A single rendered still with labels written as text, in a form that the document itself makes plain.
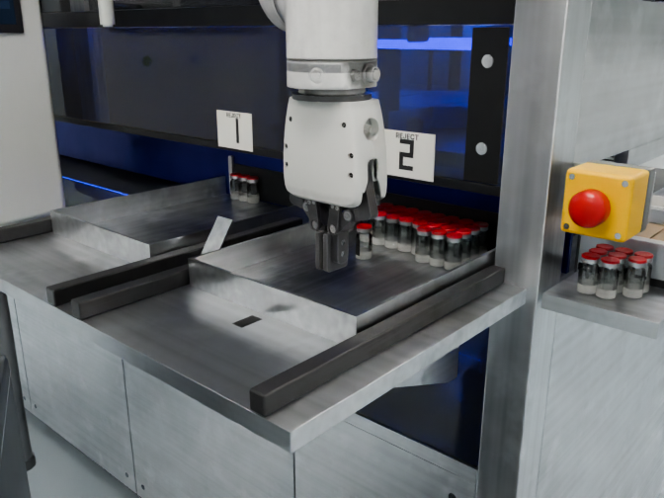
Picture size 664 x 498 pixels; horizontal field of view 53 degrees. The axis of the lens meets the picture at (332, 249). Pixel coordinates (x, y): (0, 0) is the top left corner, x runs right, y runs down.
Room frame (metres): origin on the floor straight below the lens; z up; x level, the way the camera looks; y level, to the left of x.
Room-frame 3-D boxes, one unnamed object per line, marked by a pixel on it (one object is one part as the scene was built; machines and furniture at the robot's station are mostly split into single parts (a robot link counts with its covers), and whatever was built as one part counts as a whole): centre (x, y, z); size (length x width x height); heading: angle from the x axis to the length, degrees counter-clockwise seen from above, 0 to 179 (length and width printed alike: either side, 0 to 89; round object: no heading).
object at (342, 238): (0.63, -0.01, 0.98); 0.03 x 0.03 x 0.07; 49
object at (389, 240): (0.88, -0.11, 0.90); 0.18 x 0.02 x 0.05; 49
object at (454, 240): (0.81, -0.16, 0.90); 0.02 x 0.02 x 0.05
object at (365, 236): (0.85, -0.04, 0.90); 0.02 x 0.02 x 0.04
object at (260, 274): (0.79, -0.04, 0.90); 0.34 x 0.26 x 0.04; 139
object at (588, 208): (0.68, -0.27, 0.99); 0.04 x 0.04 x 0.04; 49
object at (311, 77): (0.64, 0.00, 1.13); 0.09 x 0.08 x 0.03; 49
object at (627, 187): (0.72, -0.30, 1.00); 0.08 x 0.07 x 0.07; 139
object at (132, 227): (1.02, 0.22, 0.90); 0.34 x 0.26 x 0.04; 139
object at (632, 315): (0.74, -0.34, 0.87); 0.14 x 0.13 x 0.02; 139
